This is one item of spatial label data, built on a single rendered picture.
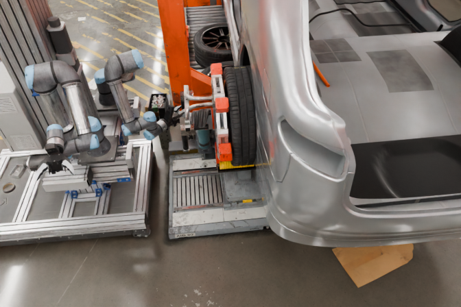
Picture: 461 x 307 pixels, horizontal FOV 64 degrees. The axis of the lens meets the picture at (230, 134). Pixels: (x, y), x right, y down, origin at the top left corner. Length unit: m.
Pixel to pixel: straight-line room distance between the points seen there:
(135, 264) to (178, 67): 1.45
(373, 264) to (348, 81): 1.29
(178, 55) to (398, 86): 1.49
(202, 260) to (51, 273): 1.06
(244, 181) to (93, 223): 1.14
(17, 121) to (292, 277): 2.03
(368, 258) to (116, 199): 1.88
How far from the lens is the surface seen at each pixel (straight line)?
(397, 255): 3.02
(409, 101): 2.61
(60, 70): 2.06
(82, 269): 2.96
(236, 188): 2.85
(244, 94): 2.18
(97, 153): 2.39
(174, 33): 2.63
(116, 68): 2.27
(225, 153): 2.19
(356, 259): 2.91
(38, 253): 3.16
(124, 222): 2.79
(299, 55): 1.51
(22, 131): 2.60
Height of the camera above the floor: 2.48
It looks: 44 degrees down
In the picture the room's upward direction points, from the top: 1 degrees counter-clockwise
